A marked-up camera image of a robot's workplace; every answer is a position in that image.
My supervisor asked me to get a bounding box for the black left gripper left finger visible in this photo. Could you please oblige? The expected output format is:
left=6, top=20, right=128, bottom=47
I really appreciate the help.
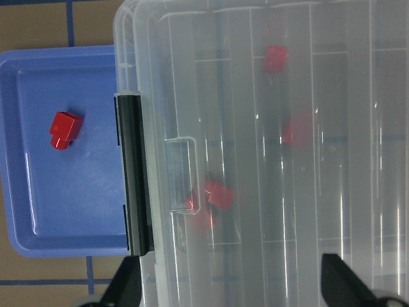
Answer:
left=100, top=256, right=142, bottom=307

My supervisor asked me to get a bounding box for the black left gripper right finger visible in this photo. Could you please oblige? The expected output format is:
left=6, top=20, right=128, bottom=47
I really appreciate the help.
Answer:
left=320, top=253, right=383, bottom=307

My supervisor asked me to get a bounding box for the clear plastic box lid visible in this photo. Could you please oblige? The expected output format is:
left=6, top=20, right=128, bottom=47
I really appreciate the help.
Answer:
left=130, top=0, right=409, bottom=307

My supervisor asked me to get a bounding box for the red block with stud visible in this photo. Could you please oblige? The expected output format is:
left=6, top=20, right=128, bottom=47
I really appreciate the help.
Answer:
left=49, top=111, right=84, bottom=150

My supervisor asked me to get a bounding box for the red block middle in box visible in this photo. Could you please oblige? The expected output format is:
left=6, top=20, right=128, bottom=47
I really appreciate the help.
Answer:
left=282, top=111, right=313, bottom=148

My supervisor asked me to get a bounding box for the red block in box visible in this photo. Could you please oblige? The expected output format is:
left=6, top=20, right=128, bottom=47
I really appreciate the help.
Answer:
left=282, top=111, right=313, bottom=148
left=263, top=45, right=288, bottom=73

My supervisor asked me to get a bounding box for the clear plastic storage box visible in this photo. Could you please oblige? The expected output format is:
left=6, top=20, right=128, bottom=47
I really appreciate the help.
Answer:
left=113, top=0, right=409, bottom=307

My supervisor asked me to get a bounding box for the red block upper in box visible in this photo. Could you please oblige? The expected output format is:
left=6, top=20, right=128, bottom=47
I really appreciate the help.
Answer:
left=263, top=45, right=288, bottom=73

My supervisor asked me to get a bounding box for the blue plastic tray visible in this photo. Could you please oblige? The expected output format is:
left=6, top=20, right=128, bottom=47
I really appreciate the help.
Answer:
left=1, top=45, right=128, bottom=258

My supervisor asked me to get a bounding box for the red block beside pair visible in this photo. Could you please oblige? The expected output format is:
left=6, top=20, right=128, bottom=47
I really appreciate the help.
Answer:
left=185, top=194, right=216, bottom=232

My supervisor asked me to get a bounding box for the red block pair lower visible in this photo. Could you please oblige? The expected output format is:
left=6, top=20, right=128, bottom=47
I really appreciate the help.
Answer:
left=204, top=180, right=235, bottom=211

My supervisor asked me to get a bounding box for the black box latch handle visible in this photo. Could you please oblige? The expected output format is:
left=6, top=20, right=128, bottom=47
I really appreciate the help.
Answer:
left=114, top=95, right=154, bottom=256

